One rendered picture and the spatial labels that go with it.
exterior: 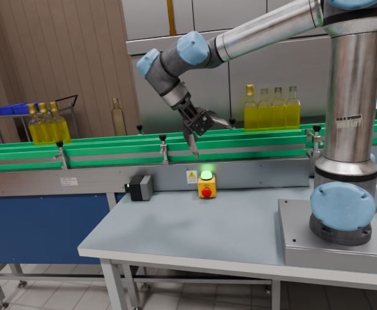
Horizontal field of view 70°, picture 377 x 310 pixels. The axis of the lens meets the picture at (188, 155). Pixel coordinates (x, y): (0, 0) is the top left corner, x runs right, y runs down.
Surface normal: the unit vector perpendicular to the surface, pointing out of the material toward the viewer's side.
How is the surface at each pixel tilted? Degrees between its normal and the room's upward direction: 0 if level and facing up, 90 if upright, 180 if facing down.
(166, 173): 90
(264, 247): 0
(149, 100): 90
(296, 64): 90
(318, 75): 90
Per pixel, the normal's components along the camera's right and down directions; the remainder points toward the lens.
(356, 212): -0.52, 0.41
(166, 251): -0.10, -0.94
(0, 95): -0.23, 0.35
